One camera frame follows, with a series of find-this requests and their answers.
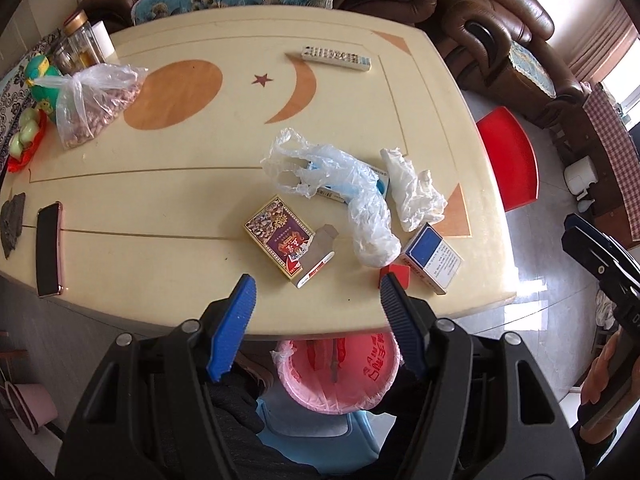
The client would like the red plastic stool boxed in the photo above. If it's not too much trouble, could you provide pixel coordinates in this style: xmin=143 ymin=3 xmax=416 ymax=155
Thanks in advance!
xmin=476 ymin=106 xmax=539 ymax=212

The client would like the green cartoon bottle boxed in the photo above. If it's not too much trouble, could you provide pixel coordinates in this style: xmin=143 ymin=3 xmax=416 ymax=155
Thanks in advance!
xmin=24 ymin=54 xmax=62 ymax=122

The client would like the pink curtain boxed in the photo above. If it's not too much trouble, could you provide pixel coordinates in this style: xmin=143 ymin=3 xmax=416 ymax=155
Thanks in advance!
xmin=568 ymin=0 xmax=639 ymax=82

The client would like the purple gold card box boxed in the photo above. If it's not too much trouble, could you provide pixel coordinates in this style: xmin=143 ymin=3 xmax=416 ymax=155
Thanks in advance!
xmin=244 ymin=195 xmax=316 ymax=281

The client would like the blue white cigarette box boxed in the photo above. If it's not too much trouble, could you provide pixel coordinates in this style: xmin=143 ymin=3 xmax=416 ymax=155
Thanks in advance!
xmin=400 ymin=223 xmax=462 ymax=295

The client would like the person's right hand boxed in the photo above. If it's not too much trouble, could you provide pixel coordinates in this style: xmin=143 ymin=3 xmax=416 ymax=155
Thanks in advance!
xmin=579 ymin=333 xmax=623 ymax=444

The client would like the blue white small box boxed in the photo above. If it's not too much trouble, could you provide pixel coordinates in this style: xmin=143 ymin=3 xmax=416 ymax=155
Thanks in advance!
xmin=317 ymin=162 xmax=390 ymax=205

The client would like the black smartphone pink case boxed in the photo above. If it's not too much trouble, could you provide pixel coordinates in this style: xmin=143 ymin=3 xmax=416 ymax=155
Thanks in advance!
xmin=36 ymin=202 xmax=62 ymax=297

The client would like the pink lined trash bin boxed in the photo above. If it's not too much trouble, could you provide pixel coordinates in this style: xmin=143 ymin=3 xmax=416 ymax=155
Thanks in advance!
xmin=271 ymin=333 xmax=402 ymax=415

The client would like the glass jar gold lid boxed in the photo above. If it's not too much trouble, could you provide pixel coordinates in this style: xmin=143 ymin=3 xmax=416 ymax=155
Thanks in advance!
xmin=63 ymin=10 xmax=103 ymax=70

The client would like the red white cigarette pack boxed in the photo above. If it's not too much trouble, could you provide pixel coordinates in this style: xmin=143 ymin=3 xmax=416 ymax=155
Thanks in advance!
xmin=292 ymin=224 xmax=338 ymax=288

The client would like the small red box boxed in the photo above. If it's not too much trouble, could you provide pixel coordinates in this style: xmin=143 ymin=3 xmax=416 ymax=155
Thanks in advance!
xmin=378 ymin=263 xmax=411 ymax=290

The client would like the white remote control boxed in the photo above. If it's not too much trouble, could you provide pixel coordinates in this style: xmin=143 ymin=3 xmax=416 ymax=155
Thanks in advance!
xmin=300 ymin=46 xmax=372 ymax=72

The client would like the crumpled clear plastic bag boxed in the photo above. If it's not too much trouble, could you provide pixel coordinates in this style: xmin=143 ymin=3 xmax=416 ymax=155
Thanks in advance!
xmin=260 ymin=128 xmax=401 ymax=268

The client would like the crumpled white tissue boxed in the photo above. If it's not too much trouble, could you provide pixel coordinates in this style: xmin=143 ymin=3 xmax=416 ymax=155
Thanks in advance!
xmin=380 ymin=148 xmax=448 ymax=233

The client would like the brown leather armchair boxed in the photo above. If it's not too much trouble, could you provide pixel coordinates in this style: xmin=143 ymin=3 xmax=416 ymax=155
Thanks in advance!
xmin=419 ymin=0 xmax=587 ymax=128

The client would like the red fruit plate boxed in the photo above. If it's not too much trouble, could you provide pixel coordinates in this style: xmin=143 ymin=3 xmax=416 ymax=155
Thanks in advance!
xmin=6 ymin=107 xmax=49 ymax=172

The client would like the red checkered tablecloth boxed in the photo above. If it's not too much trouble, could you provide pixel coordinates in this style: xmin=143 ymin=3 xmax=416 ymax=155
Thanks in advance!
xmin=582 ymin=84 xmax=639 ymax=245

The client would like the clear bag of peanuts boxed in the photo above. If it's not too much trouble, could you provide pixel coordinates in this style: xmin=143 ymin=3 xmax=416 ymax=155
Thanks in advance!
xmin=35 ymin=63 xmax=150 ymax=150

